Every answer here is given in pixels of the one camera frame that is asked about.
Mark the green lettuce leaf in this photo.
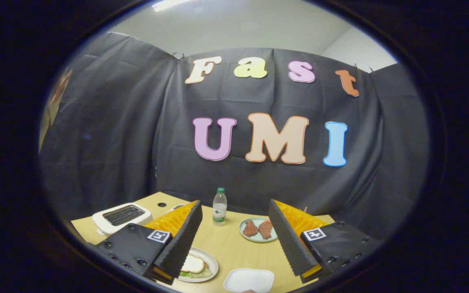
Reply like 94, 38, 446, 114
179, 267, 213, 280

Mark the ceiling light panel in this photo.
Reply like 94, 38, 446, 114
152, 0, 194, 12

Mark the white round plate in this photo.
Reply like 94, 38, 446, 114
178, 247, 219, 283

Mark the white toaster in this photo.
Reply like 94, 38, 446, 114
92, 202, 153, 237

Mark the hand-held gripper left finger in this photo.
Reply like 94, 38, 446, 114
94, 199, 203, 285

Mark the clear plastic water bottle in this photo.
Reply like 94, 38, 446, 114
213, 188, 228, 226

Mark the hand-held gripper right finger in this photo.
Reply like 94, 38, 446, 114
268, 199, 383, 284

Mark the white square dish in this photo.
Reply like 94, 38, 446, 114
223, 268, 275, 293

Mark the pale green round plate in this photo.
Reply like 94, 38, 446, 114
239, 217, 278, 243

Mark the bread slice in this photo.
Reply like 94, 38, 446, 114
181, 255, 206, 274

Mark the black backdrop cloth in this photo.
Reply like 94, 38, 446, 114
39, 32, 430, 241

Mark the brown fried meat piece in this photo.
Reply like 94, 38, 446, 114
243, 220, 259, 238
258, 220, 274, 240

